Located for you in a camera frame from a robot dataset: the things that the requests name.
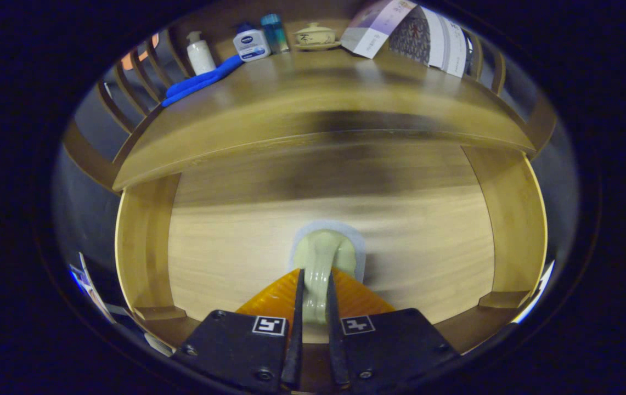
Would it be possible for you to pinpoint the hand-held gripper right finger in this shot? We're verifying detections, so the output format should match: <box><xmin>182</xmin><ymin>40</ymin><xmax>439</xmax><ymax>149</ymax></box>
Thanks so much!
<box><xmin>325</xmin><ymin>267</ymin><xmax>461</xmax><ymax>391</ymax></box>

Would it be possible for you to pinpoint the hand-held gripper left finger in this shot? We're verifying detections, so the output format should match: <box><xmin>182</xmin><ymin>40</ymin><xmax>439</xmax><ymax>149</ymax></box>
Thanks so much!
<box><xmin>172</xmin><ymin>267</ymin><xmax>306</xmax><ymax>394</ymax></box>

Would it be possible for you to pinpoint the pale green item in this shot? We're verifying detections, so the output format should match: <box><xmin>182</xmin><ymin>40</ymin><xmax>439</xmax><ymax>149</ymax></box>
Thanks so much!
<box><xmin>290</xmin><ymin>219</ymin><xmax>367</xmax><ymax>325</ymax></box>

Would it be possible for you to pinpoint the wooden drawer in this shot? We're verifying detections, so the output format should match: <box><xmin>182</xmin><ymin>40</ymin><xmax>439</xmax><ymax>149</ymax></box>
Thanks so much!
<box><xmin>115</xmin><ymin>140</ymin><xmax>548</xmax><ymax>357</ymax></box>

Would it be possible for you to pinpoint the wooden countertop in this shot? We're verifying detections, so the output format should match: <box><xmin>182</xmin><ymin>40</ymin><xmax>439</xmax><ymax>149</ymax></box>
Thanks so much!
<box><xmin>112</xmin><ymin>47</ymin><xmax>535</xmax><ymax>191</ymax></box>

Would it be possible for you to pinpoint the blue folded cloth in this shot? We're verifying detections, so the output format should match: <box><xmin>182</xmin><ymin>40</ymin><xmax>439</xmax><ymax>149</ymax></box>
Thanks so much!
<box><xmin>161</xmin><ymin>54</ymin><xmax>245</xmax><ymax>108</ymax></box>

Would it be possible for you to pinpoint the white pump bottle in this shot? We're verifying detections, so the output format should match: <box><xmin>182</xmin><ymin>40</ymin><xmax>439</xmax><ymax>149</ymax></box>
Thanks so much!
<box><xmin>186</xmin><ymin>31</ymin><xmax>217</xmax><ymax>76</ymax></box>

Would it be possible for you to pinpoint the white bottle with blue cap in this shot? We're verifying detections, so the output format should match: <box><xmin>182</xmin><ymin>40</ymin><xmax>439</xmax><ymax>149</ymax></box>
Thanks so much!
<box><xmin>233</xmin><ymin>22</ymin><xmax>272</xmax><ymax>63</ymax></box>

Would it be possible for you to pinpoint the beige lidded ceramic teacup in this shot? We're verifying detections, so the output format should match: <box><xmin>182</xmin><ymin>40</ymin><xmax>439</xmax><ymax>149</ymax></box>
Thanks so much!
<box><xmin>292</xmin><ymin>22</ymin><xmax>342</xmax><ymax>52</ymax></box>

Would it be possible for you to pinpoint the teal bottle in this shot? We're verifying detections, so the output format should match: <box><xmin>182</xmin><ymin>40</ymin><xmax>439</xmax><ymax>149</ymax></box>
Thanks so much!
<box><xmin>260</xmin><ymin>13</ymin><xmax>290</xmax><ymax>54</ymax></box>

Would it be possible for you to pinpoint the purple and white book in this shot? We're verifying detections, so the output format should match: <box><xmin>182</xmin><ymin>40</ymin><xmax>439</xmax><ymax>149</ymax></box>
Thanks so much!
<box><xmin>340</xmin><ymin>0</ymin><xmax>418</xmax><ymax>59</ymax></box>

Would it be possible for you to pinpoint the patterned cover book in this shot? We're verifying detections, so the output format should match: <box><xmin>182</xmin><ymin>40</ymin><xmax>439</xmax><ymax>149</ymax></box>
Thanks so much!
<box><xmin>388</xmin><ymin>5</ymin><xmax>445</xmax><ymax>69</ymax></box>

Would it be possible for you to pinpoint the white book with black characters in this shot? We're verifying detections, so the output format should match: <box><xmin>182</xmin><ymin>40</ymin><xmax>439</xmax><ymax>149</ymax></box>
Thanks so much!
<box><xmin>431</xmin><ymin>8</ymin><xmax>468</xmax><ymax>78</ymax></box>

